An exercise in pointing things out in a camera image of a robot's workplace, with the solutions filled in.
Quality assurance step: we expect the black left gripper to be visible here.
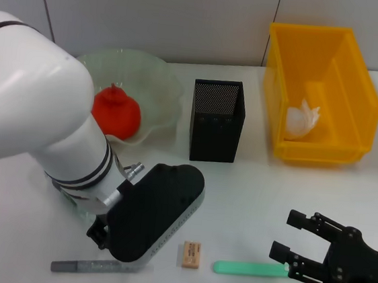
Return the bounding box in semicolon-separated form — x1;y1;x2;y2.
84;215;114;252

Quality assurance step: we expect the mint green pen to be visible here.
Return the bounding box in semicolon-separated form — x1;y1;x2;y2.
212;256;291;282

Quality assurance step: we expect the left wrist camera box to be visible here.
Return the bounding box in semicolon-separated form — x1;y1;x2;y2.
103;156;209;272

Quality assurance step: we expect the pale green glass fruit plate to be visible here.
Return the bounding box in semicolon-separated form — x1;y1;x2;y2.
67;44;189;153

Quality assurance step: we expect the red-orange toy orange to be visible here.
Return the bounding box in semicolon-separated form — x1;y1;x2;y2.
89;80;146;142

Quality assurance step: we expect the yellow plastic bin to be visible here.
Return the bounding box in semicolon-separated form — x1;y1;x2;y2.
254;19;378;174

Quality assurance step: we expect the white paper ball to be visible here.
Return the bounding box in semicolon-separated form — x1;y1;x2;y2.
283;97;323;144

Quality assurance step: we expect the black mesh pen holder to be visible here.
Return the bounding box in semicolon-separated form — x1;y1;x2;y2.
186;77;250;167

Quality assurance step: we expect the beige eraser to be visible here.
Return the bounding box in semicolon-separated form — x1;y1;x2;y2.
180;240;204;271

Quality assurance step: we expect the grey glitter pen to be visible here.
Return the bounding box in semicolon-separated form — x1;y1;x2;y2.
50;251;151;282

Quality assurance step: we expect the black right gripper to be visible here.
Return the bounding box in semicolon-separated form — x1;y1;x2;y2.
266;206;378;283

